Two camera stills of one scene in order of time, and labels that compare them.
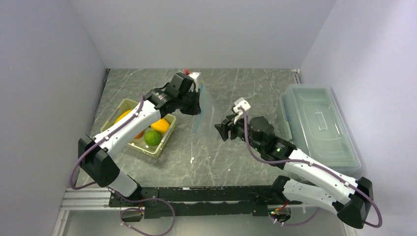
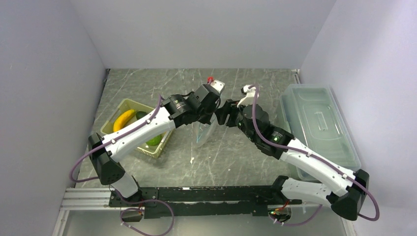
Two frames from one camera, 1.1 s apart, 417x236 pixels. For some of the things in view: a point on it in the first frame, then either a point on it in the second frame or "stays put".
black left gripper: (196, 109) -> (207, 120)
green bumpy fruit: (152, 137) stays put
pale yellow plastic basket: (139, 143) stays put
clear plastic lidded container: (313, 120) stays put
